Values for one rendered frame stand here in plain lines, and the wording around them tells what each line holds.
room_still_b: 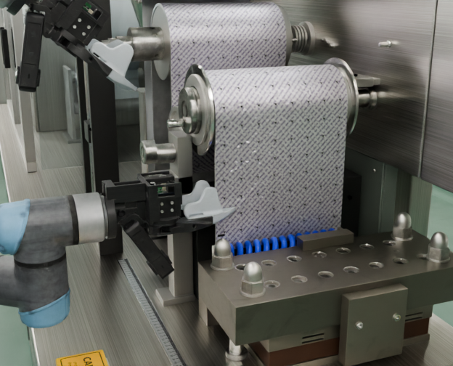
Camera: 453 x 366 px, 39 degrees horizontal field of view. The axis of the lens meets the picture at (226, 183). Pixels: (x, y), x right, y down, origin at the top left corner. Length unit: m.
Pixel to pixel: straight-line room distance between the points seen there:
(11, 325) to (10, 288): 2.04
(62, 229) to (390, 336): 0.51
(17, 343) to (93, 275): 1.63
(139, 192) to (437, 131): 0.47
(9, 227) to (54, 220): 0.06
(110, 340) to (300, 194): 0.39
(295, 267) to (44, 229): 0.38
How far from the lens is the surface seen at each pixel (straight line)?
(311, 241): 1.05
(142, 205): 0.98
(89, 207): 0.95
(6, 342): 2.92
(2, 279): 1.01
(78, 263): 1.34
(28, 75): 0.97
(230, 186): 1.02
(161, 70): 1.27
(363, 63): 1.20
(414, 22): 1.08
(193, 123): 1.01
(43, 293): 0.98
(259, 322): 0.90
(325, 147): 1.08
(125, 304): 1.17
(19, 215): 0.94
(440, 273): 1.04
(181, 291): 1.16
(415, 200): 1.40
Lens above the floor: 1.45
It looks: 17 degrees down
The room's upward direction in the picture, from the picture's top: straight up
